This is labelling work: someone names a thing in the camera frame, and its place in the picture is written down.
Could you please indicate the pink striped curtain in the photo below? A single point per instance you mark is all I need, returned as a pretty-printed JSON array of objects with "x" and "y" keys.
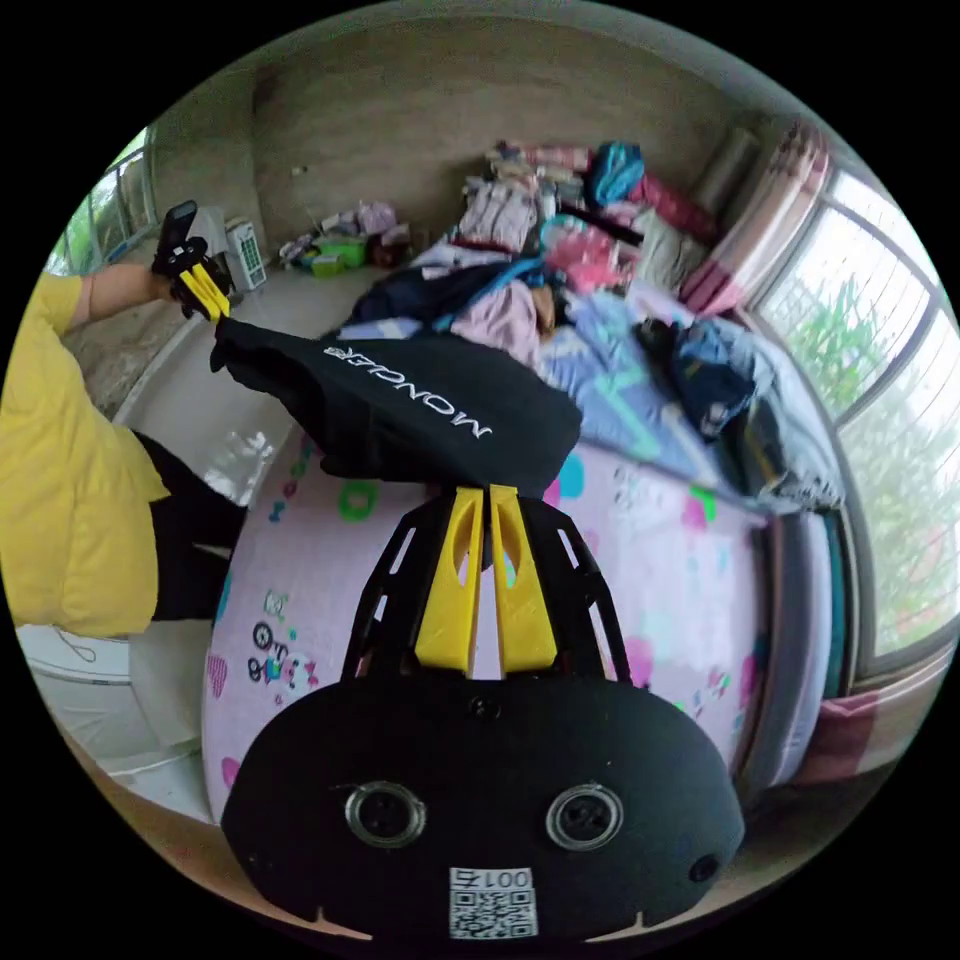
[{"x": 759, "y": 225}]

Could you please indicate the person's left forearm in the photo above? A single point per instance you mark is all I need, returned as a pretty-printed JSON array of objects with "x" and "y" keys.
[{"x": 112, "y": 294}]

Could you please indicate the person's body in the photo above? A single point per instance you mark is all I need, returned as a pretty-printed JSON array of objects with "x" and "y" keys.
[{"x": 67, "y": 487}]

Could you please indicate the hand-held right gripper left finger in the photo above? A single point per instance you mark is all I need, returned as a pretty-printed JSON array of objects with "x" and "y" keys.
[{"x": 448, "y": 592}]

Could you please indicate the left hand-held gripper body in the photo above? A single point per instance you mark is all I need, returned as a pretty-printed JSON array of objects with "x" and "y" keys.
[{"x": 177, "y": 259}]

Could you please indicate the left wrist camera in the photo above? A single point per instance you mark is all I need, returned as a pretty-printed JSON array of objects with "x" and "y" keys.
[{"x": 178, "y": 223}]

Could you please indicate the bed with pink printed sheet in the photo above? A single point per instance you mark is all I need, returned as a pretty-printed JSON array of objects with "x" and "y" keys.
[{"x": 660, "y": 585}]

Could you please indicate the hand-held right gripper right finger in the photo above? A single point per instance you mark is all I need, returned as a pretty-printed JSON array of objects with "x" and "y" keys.
[{"x": 523, "y": 600}]

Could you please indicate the pile of clothes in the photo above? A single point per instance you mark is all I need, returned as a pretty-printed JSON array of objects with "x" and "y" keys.
[{"x": 517, "y": 225}]

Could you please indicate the large barred window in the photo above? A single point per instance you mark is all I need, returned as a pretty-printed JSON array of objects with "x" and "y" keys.
[{"x": 900, "y": 487}]

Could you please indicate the white air cooler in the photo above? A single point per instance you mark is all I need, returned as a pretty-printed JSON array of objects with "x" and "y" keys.
[{"x": 246, "y": 256}]

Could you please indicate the person's left hand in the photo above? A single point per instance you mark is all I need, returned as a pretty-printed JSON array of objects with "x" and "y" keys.
[{"x": 165, "y": 286}]

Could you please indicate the small window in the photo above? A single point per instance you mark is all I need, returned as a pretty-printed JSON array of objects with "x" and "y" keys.
[{"x": 127, "y": 187}]

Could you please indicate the black top with white print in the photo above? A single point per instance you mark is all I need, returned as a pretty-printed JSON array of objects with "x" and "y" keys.
[{"x": 390, "y": 405}]

